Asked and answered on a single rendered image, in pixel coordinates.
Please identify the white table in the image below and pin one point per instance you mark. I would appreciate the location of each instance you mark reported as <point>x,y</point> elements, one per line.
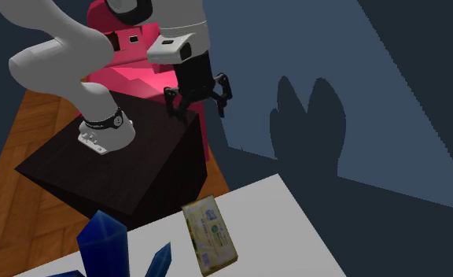
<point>276,238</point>

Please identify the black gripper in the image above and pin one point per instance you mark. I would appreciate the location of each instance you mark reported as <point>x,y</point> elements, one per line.
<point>194,78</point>

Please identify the yellow printed box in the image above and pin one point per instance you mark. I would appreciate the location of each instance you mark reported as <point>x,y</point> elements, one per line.
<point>211,234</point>

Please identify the dark robot stand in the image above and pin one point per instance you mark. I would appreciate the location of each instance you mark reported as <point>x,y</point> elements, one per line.
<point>134,161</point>

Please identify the blue crystal cluster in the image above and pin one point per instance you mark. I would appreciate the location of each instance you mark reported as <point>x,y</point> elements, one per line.
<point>103,245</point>

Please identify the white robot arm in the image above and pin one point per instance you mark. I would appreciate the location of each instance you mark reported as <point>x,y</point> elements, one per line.
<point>69,50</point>

